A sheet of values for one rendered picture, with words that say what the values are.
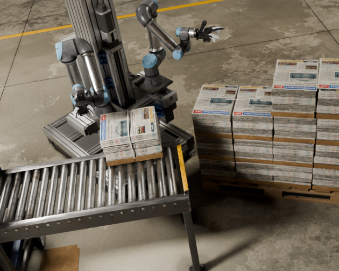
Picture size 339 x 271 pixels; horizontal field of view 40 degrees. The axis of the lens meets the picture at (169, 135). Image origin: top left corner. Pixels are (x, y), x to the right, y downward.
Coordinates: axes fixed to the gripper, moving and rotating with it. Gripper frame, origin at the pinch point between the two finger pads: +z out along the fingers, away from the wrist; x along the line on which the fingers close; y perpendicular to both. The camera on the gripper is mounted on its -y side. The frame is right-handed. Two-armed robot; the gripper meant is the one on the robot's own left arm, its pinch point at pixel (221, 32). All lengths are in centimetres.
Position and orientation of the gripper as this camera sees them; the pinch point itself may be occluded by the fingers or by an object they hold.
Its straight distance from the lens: 346.3
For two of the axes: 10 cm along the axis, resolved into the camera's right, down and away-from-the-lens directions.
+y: 1.9, 6.7, 7.2
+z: 9.2, 1.4, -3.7
